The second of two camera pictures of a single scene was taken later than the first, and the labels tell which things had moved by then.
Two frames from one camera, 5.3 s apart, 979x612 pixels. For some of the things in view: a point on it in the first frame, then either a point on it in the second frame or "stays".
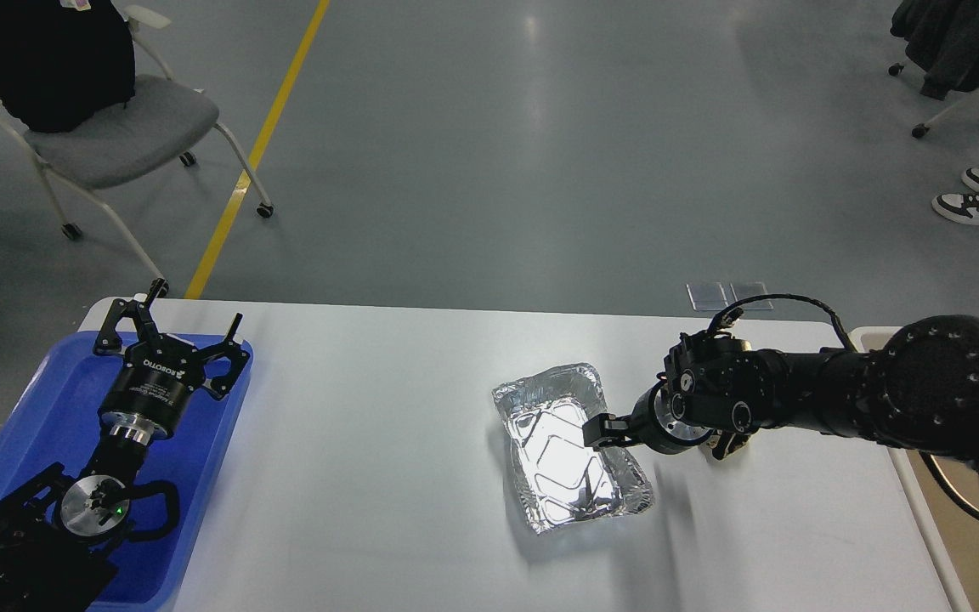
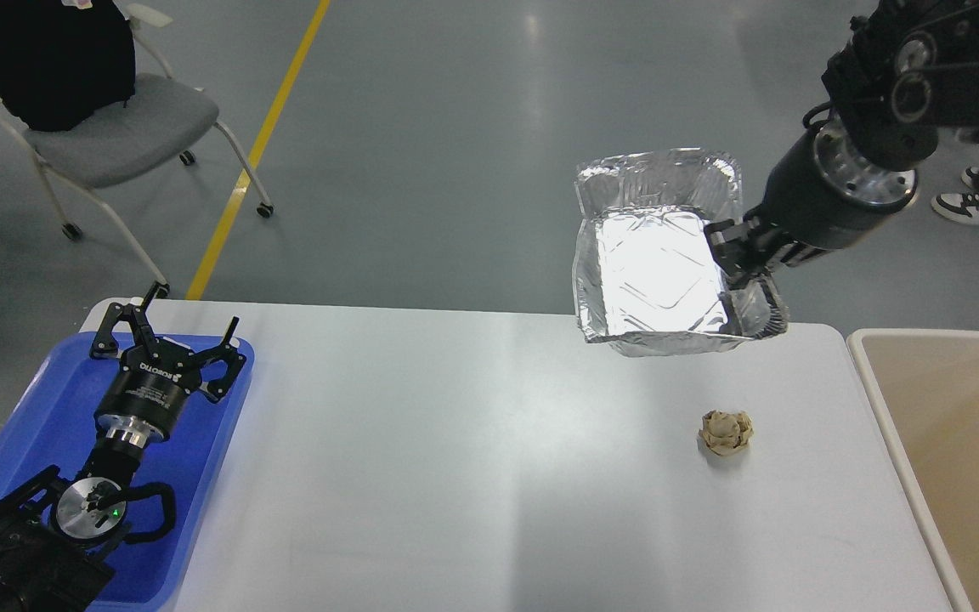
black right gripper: (654, 424) → (822, 195)
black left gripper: (159, 372) stays
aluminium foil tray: (558, 479) → (647, 281)
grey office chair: (166, 117) stays
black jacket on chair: (53, 65) stays
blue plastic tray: (55, 419) stays
